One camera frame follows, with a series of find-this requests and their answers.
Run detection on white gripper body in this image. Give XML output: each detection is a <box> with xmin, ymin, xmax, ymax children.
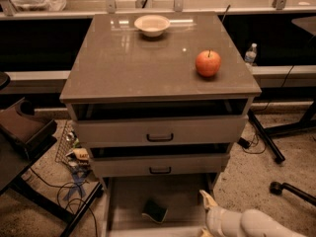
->
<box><xmin>205</xmin><ymin>206</ymin><xmax>245</xmax><ymax>237</ymax></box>

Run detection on black office chair caster leg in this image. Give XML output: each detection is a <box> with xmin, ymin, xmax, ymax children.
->
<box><xmin>270</xmin><ymin>182</ymin><xmax>316</xmax><ymax>206</ymax></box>

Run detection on top grey drawer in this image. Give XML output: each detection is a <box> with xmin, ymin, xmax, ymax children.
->
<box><xmin>71</xmin><ymin>98</ymin><xmax>249</xmax><ymax>148</ymax></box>

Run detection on red apple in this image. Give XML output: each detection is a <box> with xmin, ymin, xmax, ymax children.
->
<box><xmin>196</xmin><ymin>49</ymin><xmax>221</xmax><ymax>77</ymax></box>

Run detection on bottom open grey drawer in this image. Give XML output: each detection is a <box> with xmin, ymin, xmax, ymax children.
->
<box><xmin>101</xmin><ymin>173</ymin><xmax>218</xmax><ymax>237</ymax></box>

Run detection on wire mesh basket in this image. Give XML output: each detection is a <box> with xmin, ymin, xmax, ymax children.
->
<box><xmin>55</xmin><ymin>120</ymin><xmax>77</xmax><ymax>165</ymax></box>

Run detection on grey drawer cabinet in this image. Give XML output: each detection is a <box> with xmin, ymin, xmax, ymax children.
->
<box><xmin>59</xmin><ymin>11</ymin><xmax>263</xmax><ymax>190</ymax></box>

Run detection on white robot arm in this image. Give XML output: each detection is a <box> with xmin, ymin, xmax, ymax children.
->
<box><xmin>199</xmin><ymin>190</ymin><xmax>305</xmax><ymax>237</ymax></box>

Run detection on green yellow sponge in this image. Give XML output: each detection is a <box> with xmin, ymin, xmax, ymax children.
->
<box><xmin>141</xmin><ymin>199</ymin><xmax>168</xmax><ymax>224</ymax></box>

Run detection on blue tape strips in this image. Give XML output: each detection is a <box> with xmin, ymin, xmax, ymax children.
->
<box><xmin>63</xmin><ymin>171</ymin><xmax>90</xmax><ymax>200</ymax></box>

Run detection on black table leg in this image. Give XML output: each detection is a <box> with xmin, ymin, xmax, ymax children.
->
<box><xmin>248</xmin><ymin>111</ymin><xmax>285</xmax><ymax>164</ymax></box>

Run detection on clear water bottle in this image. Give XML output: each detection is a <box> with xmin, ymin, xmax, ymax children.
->
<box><xmin>244</xmin><ymin>43</ymin><xmax>258</xmax><ymax>66</ymax></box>

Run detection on black floor cable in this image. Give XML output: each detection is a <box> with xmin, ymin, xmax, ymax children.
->
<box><xmin>30</xmin><ymin>167</ymin><xmax>99</xmax><ymax>237</ymax></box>

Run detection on white bowl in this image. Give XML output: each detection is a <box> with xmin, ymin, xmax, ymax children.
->
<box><xmin>134</xmin><ymin>15</ymin><xmax>170</xmax><ymax>38</ymax></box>

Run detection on middle grey drawer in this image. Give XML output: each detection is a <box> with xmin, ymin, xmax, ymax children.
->
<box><xmin>90</xmin><ymin>144</ymin><xmax>230</xmax><ymax>177</ymax></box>

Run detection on dark brown chair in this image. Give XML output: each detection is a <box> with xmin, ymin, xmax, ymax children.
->
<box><xmin>0</xmin><ymin>99</ymin><xmax>57</xmax><ymax>194</ymax></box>

